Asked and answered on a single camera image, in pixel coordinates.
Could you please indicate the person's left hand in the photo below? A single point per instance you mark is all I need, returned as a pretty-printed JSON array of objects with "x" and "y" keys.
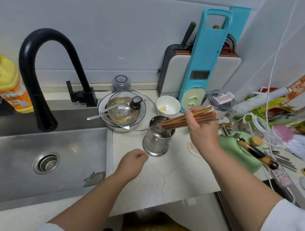
[{"x": 129, "y": 166}]

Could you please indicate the person's right hand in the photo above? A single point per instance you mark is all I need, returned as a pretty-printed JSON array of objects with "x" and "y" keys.
[{"x": 203, "y": 136}]

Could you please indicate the person's left fingers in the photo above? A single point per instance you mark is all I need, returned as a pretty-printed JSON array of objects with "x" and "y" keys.
[{"x": 141, "y": 155}]

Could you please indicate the person's right thumb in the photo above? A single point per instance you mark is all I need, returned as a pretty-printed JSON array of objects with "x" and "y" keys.
[{"x": 188, "y": 117}]

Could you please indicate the bundle of coloured chopsticks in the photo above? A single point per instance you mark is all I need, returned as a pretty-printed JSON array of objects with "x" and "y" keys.
[{"x": 176, "y": 121}]

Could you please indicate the person's right forearm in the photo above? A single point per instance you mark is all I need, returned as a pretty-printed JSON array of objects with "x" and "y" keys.
[{"x": 238, "y": 185}]

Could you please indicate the person's left forearm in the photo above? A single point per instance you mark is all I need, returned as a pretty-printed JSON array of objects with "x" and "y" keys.
[{"x": 90, "y": 202}]

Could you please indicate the white ceramic bowl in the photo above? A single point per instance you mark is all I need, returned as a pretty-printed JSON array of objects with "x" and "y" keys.
[{"x": 172, "y": 104}]

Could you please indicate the stainless steel chopstick holder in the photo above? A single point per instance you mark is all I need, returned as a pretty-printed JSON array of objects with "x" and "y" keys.
[{"x": 157, "y": 140}]

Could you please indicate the garlic piece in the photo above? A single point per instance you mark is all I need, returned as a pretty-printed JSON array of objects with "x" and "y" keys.
[{"x": 163, "y": 108}]

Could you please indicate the round white coaster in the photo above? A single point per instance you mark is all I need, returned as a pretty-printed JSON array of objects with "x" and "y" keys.
[{"x": 193, "y": 149}]

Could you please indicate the clear tumbler lid pink slider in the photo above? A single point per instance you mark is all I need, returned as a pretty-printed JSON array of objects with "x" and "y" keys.
[{"x": 221, "y": 102}]

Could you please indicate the white round pot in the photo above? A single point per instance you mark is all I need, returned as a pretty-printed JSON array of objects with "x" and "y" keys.
[{"x": 112, "y": 126}]

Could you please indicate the glass pot lid black knob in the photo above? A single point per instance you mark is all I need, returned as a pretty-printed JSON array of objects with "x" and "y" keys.
[{"x": 146, "y": 111}]

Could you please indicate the clear glass bowl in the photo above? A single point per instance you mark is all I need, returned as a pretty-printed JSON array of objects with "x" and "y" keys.
[{"x": 119, "y": 117}]

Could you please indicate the grey white cutting board holder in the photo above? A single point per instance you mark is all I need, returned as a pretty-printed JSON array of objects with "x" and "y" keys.
[{"x": 176, "y": 73}]

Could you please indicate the grey rag scrap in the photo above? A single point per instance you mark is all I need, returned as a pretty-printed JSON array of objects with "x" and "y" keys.
[{"x": 95, "y": 178}]

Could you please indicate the pair of metal chopsticks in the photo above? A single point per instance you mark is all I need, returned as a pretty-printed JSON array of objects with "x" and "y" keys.
[{"x": 114, "y": 106}]

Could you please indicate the green kettle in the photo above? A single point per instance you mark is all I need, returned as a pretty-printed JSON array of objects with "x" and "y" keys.
[{"x": 234, "y": 152}]

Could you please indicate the metal spoon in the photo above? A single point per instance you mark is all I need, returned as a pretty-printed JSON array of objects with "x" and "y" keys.
[{"x": 95, "y": 116}]

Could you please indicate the teal mandoline slicer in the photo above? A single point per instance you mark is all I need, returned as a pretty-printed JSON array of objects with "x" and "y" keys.
[{"x": 205, "y": 59}]

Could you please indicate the set of coloured cutting boards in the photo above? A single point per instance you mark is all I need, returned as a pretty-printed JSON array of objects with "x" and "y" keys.
[{"x": 181, "y": 51}]

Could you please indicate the glass jar white lid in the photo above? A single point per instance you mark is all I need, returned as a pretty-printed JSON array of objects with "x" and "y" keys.
[{"x": 256, "y": 123}]

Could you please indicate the stainless steel sink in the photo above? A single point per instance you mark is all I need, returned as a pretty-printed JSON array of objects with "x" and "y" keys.
[{"x": 71, "y": 154}]

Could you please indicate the cork stopper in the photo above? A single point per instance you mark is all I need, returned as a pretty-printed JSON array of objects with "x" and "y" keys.
[{"x": 256, "y": 140}]

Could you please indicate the white rolled tube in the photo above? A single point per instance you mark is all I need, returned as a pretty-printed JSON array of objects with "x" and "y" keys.
[{"x": 259, "y": 100}]

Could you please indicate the small clear plastic cup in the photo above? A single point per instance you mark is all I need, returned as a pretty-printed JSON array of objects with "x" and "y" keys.
[{"x": 121, "y": 83}]

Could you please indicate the metal sink drain strainer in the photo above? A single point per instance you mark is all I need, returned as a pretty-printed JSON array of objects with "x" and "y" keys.
[{"x": 46, "y": 163}]

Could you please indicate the pile of metal cutlery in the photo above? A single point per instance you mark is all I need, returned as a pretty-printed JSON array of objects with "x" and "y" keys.
[{"x": 284, "y": 161}]

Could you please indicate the teal cutting board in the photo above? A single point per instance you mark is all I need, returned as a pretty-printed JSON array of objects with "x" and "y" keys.
[{"x": 240, "y": 23}]

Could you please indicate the orange patterned package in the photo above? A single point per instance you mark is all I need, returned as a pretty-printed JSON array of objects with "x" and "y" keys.
[{"x": 296, "y": 86}]

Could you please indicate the white left sleeve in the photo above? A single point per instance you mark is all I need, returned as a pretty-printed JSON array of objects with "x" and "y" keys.
[{"x": 51, "y": 227}]

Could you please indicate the white sleeve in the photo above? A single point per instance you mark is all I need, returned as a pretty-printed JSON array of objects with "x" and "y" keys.
[
  {"x": 51, "y": 227},
  {"x": 286, "y": 216}
]

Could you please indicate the white right sleeve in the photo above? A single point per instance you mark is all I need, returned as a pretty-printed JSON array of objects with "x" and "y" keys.
[{"x": 286, "y": 216}]

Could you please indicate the black curved faucet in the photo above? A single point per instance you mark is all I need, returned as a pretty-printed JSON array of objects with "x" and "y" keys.
[{"x": 31, "y": 71}]

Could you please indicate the yellow detergent bottle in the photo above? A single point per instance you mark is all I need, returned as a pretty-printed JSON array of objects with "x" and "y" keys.
[{"x": 10, "y": 85}]

